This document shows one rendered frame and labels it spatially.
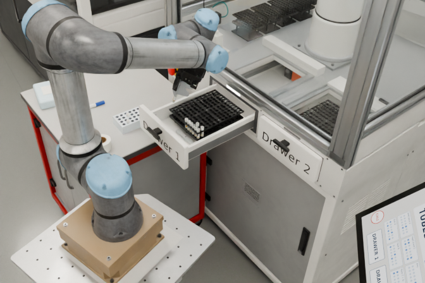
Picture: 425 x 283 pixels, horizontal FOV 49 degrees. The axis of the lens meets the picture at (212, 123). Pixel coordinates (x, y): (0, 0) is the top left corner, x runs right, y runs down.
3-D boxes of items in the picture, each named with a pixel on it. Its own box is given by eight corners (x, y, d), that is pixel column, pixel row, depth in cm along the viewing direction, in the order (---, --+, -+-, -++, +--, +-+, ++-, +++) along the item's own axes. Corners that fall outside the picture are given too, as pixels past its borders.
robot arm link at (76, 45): (81, 36, 93) (237, 43, 129) (54, 16, 99) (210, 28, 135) (70, 89, 97) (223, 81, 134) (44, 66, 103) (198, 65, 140)
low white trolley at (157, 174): (108, 289, 218) (85, 174, 170) (52, 206, 255) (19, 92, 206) (207, 228, 247) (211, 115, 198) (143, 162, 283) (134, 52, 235)
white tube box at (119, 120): (123, 134, 187) (122, 127, 185) (113, 123, 192) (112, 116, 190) (150, 123, 193) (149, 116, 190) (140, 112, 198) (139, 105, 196)
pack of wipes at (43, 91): (64, 105, 200) (62, 96, 198) (40, 110, 197) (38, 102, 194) (55, 86, 211) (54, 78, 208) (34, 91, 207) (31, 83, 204)
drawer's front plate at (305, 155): (314, 183, 162) (319, 160, 155) (257, 138, 179) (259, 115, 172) (317, 181, 163) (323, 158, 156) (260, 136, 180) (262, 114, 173)
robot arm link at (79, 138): (83, 198, 134) (42, 28, 98) (57, 168, 142) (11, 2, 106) (119, 177, 140) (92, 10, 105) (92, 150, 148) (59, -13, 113)
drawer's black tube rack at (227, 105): (197, 146, 172) (197, 133, 167) (169, 122, 182) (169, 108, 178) (243, 124, 183) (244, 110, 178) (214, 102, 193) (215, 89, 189)
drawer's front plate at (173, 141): (184, 170, 164) (184, 147, 157) (140, 127, 182) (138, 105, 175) (188, 168, 165) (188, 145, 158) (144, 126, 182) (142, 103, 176)
